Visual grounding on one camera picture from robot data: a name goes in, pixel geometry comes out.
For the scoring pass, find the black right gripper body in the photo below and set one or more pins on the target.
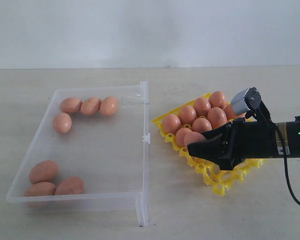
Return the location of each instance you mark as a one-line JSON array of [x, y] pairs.
[[242, 139]]

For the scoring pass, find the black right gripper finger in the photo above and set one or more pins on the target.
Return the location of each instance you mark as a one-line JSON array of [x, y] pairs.
[[221, 134], [219, 150]]

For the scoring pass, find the brown egg second row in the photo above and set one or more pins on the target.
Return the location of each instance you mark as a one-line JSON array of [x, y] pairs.
[[62, 123], [201, 125], [217, 117]]

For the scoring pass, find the brown egg third row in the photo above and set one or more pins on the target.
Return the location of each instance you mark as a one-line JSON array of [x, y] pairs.
[[230, 113]]

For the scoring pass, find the brown egg fourth row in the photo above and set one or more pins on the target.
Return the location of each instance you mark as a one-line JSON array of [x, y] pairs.
[[218, 99], [193, 137]]

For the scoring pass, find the brown egg fifth row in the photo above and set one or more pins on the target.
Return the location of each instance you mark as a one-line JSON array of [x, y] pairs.
[[44, 171], [202, 106], [180, 135]]

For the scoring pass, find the brown egg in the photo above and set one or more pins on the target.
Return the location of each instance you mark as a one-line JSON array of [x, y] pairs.
[[187, 115], [171, 124], [70, 105], [90, 106], [44, 188], [73, 185], [109, 106]]

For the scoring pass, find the yellow plastic egg tray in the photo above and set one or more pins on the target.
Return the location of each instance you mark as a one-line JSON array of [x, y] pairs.
[[220, 180]]

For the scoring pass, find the clear plastic tray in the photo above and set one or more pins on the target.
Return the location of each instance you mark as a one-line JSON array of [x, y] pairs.
[[109, 153]]

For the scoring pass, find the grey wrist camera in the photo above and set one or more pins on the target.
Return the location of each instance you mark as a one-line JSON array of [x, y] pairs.
[[246, 101]]

